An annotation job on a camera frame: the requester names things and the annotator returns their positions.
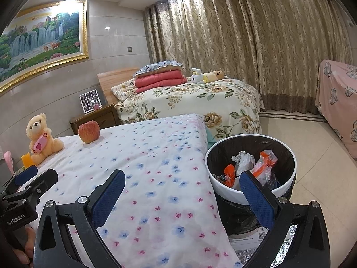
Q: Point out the orange cup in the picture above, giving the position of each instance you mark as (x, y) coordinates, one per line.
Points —
(27, 160)

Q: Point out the red apple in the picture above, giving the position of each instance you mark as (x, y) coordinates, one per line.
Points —
(89, 132)

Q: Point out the beige patterned curtain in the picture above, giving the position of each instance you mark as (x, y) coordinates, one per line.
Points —
(251, 42)

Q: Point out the gold framed landscape painting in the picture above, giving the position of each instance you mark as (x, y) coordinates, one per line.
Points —
(39, 42)

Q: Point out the wooden nightstand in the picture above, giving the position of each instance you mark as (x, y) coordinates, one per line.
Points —
(94, 117)

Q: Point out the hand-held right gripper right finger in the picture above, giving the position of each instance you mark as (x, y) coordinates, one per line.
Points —
(256, 201)

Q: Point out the white trash bin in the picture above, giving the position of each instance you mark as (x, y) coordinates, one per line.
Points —
(220, 184)

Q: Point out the orange plastic wrapper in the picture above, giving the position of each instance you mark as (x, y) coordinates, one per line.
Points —
(263, 164)

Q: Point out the bed with floral bedspread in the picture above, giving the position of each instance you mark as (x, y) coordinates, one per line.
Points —
(200, 103)

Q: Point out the white bunny plush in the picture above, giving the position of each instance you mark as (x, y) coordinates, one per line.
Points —
(197, 76)

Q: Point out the cream teddy bear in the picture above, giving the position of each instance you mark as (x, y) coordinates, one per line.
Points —
(41, 142)

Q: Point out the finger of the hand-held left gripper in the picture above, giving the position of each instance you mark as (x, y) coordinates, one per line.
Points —
(26, 174)
(43, 180)

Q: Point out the small orange wrapper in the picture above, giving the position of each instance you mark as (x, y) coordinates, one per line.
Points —
(230, 174)

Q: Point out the white tissue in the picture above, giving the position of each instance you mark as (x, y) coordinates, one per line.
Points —
(244, 162)

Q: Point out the pink object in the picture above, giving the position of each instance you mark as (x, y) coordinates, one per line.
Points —
(8, 162)

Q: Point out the black and white photo frame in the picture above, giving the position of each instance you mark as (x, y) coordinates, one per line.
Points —
(89, 100)

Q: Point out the blue dotted pillow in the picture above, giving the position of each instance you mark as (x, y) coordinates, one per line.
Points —
(159, 67)

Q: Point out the silver foil sheet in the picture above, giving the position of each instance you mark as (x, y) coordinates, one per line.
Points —
(251, 256)

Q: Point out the yellow plush toy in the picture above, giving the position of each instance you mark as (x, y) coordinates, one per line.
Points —
(214, 75)

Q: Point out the floral pillow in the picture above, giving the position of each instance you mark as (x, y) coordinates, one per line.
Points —
(122, 89)

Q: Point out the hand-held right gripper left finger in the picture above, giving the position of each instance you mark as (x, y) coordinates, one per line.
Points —
(108, 198)

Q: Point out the folded red blanket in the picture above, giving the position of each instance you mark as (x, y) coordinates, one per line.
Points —
(160, 79)

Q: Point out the wooden headboard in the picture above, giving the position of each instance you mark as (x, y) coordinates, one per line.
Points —
(111, 78)

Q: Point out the pink cloth covered furniture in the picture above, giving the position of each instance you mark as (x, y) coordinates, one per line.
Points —
(340, 103)

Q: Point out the person's left hand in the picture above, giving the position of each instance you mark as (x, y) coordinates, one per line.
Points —
(28, 243)

